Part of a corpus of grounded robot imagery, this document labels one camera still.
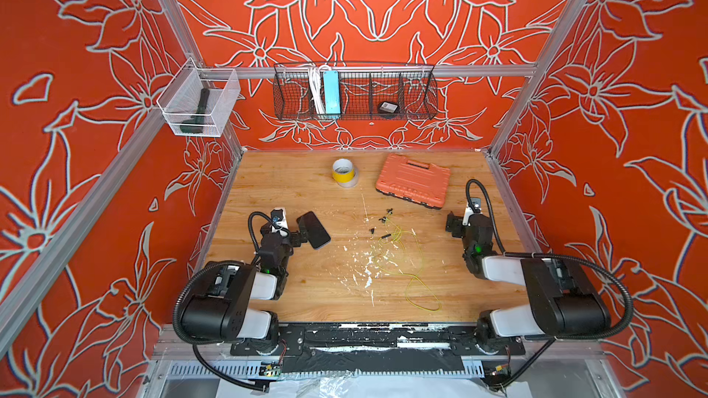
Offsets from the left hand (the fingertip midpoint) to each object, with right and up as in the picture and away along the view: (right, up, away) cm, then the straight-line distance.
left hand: (288, 217), depth 89 cm
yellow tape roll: (+18, +16, +18) cm, 30 cm away
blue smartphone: (+8, -6, +6) cm, 12 cm away
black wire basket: (+25, +46, +8) cm, 53 cm away
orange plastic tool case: (+46, +12, +14) cm, 49 cm away
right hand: (+61, +2, +2) cm, 61 cm away
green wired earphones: (+38, -12, 0) cm, 40 cm away
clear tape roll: (+21, +11, +20) cm, 31 cm away
